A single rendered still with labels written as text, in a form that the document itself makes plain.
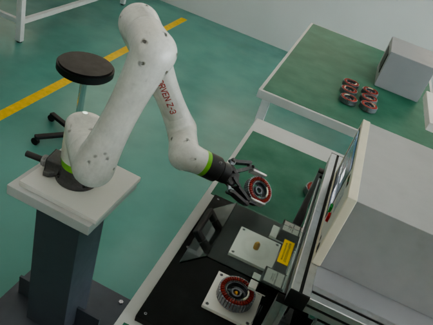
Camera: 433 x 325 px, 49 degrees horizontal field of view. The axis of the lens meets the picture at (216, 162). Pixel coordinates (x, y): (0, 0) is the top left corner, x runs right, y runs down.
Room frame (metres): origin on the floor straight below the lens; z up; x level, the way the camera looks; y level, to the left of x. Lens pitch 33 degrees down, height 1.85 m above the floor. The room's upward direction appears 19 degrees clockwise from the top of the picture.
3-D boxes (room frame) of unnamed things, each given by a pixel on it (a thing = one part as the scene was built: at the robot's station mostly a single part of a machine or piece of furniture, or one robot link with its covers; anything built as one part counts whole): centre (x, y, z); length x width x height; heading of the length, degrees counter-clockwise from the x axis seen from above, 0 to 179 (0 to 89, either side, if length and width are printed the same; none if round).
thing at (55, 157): (1.29, 0.50, 0.80); 0.26 x 0.15 x 0.06; 88
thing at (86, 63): (2.59, 0.92, 0.28); 0.54 x 0.49 x 0.56; 80
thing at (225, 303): (0.99, -0.18, 0.80); 0.11 x 0.11 x 0.04
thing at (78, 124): (1.28, 0.43, 0.92); 0.16 x 0.13 x 0.19; 33
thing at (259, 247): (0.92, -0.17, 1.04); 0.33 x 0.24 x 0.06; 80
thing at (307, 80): (3.42, -0.79, 0.38); 1.85 x 1.10 x 0.75; 170
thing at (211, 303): (0.99, -0.18, 0.78); 0.15 x 0.15 x 0.01; 80
